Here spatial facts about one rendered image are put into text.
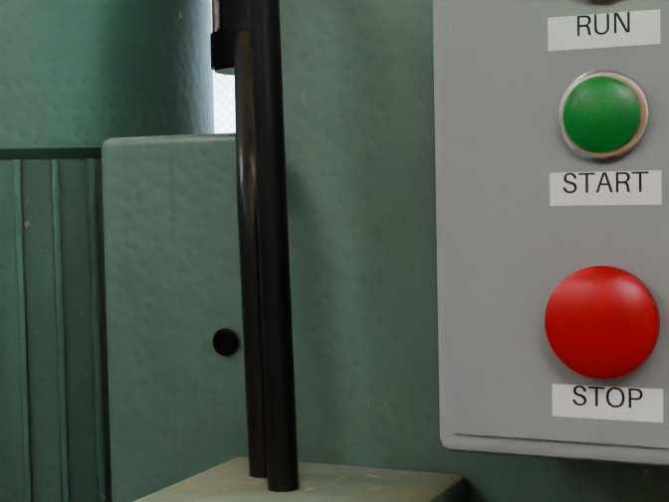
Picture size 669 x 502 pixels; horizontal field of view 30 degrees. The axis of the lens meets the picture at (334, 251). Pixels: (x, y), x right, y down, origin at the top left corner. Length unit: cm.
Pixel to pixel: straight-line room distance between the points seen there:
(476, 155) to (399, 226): 8
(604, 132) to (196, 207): 22
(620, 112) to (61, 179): 29
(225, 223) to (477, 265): 17
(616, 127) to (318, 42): 14
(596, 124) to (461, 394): 9
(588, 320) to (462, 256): 4
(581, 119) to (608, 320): 5
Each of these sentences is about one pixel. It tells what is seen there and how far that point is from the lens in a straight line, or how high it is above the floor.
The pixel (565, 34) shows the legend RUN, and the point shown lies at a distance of 35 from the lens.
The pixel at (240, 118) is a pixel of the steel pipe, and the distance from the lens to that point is 46.
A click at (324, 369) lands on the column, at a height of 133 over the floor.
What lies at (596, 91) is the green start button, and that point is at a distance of 34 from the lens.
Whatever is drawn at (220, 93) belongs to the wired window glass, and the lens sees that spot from 210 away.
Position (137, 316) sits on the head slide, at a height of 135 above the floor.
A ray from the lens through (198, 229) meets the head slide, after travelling 51.
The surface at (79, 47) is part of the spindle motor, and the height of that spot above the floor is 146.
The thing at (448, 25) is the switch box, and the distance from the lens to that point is 36.
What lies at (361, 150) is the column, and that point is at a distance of 43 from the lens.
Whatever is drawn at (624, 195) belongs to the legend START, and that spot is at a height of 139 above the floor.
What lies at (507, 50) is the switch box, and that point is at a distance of 35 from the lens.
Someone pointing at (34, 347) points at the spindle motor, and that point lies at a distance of 56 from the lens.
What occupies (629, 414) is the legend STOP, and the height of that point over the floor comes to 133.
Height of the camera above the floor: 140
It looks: 3 degrees down
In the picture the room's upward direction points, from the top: 1 degrees counter-clockwise
